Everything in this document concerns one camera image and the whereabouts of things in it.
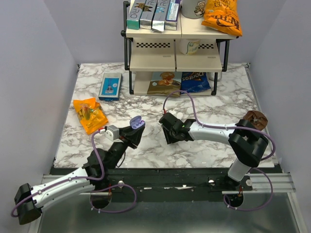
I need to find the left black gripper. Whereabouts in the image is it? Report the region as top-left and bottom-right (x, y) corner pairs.
(108, 123), (145, 170)

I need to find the lavender earbud charging case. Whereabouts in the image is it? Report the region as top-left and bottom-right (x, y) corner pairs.
(130, 116), (145, 130)

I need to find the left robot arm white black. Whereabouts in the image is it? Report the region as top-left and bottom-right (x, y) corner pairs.
(11, 124), (145, 225)

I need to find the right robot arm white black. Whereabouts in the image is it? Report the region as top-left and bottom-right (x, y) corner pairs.
(159, 113), (268, 190)

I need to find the orange candy bag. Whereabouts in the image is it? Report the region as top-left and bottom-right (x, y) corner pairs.
(73, 98), (108, 135)

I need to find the blue razor box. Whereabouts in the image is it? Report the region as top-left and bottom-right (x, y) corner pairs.
(98, 72), (122, 101)

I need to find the gold brown snack bag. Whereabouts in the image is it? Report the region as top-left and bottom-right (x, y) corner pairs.
(147, 71), (182, 96)

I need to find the blue Doritos bag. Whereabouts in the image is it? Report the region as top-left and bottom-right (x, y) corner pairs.
(181, 72), (211, 93)

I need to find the white yogurt cup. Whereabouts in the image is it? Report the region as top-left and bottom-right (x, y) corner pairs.
(179, 39), (201, 55)

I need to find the beige black shelf rack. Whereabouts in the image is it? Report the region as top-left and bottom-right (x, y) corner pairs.
(121, 0), (235, 96)

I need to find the silver blue RiO box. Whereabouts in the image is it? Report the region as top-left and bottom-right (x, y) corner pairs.
(152, 0), (170, 32)

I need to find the purple white box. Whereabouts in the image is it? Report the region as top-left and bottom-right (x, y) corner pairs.
(165, 0), (180, 31)

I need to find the teal RiO box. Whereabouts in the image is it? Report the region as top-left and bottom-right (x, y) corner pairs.
(127, 0), (146, 30)

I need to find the grey printed mug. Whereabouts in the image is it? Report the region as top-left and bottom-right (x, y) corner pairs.
(181, 0), (207, 19)

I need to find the orange chips bag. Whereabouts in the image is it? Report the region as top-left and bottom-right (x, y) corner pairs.
(201, 0), (243, 37)

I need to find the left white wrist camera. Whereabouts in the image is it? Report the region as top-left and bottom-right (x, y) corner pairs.
(99, 125), (120, 141)

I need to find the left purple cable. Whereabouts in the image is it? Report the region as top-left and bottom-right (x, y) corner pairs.
(11, 130), (137, 217)

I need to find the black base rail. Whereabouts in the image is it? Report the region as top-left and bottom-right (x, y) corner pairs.
(95, 168), (253, 202)

